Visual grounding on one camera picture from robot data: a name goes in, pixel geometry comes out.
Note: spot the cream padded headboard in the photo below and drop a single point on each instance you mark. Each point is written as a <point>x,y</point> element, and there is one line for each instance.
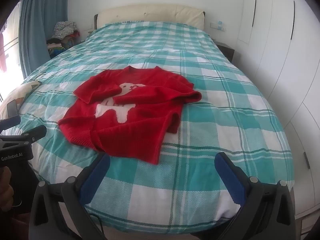
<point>150,13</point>

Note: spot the red sweater with white print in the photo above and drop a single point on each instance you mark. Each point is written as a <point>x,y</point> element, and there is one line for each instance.
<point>140,130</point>

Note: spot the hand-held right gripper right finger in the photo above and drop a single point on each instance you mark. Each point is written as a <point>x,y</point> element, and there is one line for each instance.
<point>228,177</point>

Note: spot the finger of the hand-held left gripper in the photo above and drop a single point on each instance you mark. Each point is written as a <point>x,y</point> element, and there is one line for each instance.
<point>32,133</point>
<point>10,123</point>

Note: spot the teal checked bed sheet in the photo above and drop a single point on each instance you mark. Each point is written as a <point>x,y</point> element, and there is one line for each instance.
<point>200,142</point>

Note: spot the patterned cushion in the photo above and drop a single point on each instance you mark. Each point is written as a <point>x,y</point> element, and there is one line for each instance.
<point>17,92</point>

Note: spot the pile of mixed clothes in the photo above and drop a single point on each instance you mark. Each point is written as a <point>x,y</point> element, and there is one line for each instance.
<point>63,33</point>

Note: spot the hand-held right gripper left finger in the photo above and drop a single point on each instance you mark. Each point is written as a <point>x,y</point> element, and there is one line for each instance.
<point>96,177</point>

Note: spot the dark bedside table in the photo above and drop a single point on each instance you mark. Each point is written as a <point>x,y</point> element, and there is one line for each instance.
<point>226,50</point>

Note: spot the person's left hand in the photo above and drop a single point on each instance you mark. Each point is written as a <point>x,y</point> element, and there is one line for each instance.
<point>5,187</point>

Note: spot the blue curtain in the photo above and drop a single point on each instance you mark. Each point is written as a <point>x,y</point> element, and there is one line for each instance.
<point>37,30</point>

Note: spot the white wall socket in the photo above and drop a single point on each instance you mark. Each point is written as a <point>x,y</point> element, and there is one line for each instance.
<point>218,26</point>

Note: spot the white wardrobe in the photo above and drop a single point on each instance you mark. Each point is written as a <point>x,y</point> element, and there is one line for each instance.
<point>282,55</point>

